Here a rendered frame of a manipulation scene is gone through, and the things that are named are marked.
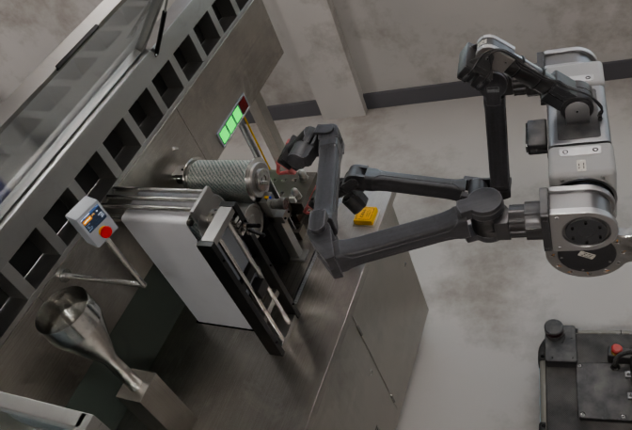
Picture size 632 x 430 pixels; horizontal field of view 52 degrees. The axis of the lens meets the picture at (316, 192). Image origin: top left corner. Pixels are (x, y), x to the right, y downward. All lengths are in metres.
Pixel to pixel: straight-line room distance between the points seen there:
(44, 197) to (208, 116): 0.78
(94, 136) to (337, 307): 0.92
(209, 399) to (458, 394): 1.19
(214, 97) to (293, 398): 1.15
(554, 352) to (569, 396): 0.16
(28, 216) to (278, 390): 0.87
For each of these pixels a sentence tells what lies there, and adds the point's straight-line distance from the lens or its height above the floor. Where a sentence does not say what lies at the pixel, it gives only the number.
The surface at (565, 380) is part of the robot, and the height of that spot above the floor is 0.24.
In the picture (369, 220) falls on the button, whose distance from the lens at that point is 2.30.
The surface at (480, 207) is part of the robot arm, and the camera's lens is 1.44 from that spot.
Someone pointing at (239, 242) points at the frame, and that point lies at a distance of 1.83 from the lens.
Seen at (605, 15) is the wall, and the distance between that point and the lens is 3.98.
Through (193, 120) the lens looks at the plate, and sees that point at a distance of 2.39.
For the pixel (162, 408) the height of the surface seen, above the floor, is 1.07.
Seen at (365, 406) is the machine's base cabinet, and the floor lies 0.47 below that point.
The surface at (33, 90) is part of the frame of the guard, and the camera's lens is 1.44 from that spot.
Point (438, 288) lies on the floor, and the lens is 3.22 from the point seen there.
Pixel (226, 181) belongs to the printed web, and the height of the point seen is 1.29.
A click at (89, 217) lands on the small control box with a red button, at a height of 1.69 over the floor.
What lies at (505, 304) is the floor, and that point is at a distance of 3.12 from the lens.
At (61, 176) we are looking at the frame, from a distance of 1.96.
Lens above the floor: 2.54
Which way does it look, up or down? 41 degrees down
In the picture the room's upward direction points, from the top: 24 degrees counter-clockwise
